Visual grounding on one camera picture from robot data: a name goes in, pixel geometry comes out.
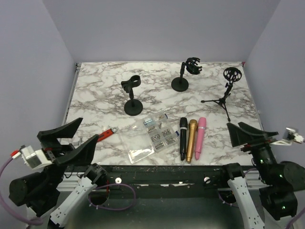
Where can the clear plastic bag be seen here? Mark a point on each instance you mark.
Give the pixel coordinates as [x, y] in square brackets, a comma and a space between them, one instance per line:
[136, 142]

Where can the clear plastic screw organizer box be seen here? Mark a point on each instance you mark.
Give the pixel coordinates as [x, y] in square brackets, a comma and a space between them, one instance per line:
[160, 131]

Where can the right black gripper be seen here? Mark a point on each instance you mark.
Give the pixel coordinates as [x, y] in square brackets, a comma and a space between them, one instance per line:
[239, 135]

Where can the black tripod microphone stand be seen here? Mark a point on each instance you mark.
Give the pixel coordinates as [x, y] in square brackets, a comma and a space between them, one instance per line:
[231, 75]

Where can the gold microphone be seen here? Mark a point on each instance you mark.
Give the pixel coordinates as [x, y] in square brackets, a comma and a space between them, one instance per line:
[191, 139]

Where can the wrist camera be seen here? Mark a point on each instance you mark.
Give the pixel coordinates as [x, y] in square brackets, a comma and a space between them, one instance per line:
[34, 159]
[290, 136]

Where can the pink microphone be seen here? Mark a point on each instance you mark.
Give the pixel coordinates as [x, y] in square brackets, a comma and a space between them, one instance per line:
[200, 136]

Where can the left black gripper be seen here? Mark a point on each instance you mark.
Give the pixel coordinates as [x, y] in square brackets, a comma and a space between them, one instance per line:
[84, 154]

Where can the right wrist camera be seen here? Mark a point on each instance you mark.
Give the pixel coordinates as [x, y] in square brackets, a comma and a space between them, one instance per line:
[290, 136]

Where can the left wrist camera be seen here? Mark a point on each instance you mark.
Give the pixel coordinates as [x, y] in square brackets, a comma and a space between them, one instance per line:
[34, 159]

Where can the black clip microphone stand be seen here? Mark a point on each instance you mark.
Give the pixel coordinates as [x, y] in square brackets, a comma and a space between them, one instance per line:
[132, 107]

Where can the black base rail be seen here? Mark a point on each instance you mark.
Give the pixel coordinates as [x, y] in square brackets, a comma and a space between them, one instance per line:
[163, 181]

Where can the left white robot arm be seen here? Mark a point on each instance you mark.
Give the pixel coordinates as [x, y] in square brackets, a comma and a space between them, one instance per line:
[38, 191]

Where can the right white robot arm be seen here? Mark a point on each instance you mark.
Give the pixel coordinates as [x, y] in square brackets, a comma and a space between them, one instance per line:
[282, 179]

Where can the black microphone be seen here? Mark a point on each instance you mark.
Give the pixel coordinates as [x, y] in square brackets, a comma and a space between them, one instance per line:
[183, 134]

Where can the red adjustable wrench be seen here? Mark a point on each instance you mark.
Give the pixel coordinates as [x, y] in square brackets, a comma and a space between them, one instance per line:
[107, 133]

